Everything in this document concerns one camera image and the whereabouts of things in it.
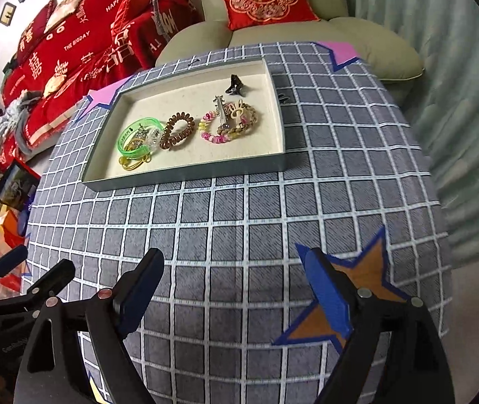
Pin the small dark framed picture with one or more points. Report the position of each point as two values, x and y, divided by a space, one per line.
8 13

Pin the grey cardboard tray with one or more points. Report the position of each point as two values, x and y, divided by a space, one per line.
189 160

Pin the clear hair clip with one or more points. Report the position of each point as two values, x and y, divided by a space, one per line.
149 136

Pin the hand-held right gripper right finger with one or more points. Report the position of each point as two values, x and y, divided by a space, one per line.
327 294

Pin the beige claw hair clip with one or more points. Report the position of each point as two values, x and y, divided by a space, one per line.
237 111

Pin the green plastic bangle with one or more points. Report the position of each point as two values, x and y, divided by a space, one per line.
138 123

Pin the grey knitted scarf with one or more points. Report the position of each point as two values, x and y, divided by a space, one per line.
10 122

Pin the silver hair clip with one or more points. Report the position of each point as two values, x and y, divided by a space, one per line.
219 111

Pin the grey checked tablecloth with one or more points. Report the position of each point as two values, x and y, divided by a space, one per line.
264 219

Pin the printed white pillow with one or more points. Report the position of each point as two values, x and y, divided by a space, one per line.
67 6

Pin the pale green sofa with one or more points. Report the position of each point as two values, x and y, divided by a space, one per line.
348 33

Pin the beige round ornament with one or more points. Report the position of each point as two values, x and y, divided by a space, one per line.
54 84

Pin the small black hair clip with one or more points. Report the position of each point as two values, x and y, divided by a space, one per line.
284 97

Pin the red printed blanket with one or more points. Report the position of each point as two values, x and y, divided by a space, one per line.
96 50

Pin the blue framed box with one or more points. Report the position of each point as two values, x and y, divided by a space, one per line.
16 185

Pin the black claw hair clip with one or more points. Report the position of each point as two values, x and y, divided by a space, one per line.
235 84

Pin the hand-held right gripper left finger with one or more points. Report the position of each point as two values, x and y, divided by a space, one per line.
138 303

